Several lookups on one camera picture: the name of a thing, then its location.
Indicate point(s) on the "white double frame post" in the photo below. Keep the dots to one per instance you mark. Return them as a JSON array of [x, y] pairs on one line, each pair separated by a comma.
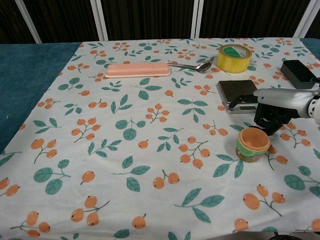
[[100, 20]]

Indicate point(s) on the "floral white tablecloth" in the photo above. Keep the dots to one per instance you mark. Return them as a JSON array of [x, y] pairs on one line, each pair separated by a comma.
[[150, 150]]

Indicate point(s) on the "metal spoon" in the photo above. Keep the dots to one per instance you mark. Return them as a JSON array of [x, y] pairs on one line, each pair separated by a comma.
[[203, 66]]

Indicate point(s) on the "small orange green cup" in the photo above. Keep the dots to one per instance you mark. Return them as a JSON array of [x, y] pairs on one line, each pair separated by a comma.
[[252, 146]]

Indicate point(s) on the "white upright frame post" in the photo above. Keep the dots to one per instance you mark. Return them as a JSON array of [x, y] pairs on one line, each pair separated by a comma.
[[196, 17]]

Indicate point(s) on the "black rectangular box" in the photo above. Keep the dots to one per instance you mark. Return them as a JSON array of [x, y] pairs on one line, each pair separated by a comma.
[[297, 72]]

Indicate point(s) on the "yellow tape roll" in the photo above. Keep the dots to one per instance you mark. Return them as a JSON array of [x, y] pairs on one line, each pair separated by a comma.
[[233, 61]]

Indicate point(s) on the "silver digital scale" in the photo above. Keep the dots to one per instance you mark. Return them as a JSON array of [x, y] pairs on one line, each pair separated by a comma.
[[235, 90]]

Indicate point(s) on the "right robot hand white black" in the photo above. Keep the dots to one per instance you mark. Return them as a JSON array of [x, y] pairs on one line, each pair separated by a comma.
[[280, 96]]

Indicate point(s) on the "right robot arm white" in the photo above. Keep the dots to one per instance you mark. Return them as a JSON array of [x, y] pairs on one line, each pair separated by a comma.
[[315, 106]]

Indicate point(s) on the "pink oblong case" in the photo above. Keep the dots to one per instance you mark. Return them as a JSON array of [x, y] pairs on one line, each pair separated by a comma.
[[138, 70]]

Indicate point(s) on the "white slanted frame post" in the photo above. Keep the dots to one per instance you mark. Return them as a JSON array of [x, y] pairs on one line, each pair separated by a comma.
[[28, 20], [306, 18]]

